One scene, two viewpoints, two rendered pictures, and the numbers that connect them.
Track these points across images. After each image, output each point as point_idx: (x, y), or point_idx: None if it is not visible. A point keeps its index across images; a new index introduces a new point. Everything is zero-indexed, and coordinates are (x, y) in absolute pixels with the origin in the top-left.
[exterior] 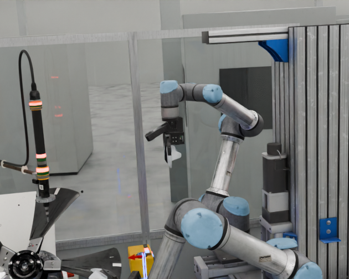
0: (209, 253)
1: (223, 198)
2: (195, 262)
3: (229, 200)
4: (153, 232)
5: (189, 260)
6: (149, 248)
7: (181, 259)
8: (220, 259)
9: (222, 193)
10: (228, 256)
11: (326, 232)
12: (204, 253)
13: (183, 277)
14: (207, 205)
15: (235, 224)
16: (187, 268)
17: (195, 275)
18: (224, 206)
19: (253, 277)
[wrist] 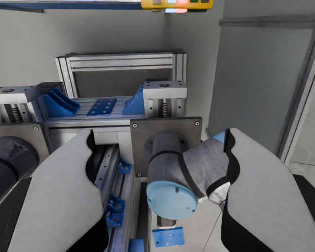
0: (266, 115)
1: (205, 191)
2: (177, 86)
3: (178, 198)
4: None
5: (270, 86)
6: (189, 7)
7: (274, 75)
8: (138, 120)
9: (210, 199)
10: (142, 133)
11: None
12: (269, 108)
13: (261, 71)
14: (210, 155)
15: (149, 173)
16: (265, 80)
17: (258, 86)
18: (169, 181)
19: (131, 144)
